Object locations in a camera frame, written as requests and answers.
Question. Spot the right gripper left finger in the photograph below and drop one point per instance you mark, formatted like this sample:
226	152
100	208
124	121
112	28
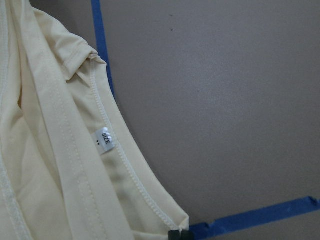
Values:
174	235

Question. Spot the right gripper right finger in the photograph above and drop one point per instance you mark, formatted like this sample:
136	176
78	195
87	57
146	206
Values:
187	235

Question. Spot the cream long-sleeve printed shirt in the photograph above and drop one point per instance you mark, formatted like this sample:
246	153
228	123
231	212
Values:
69	166

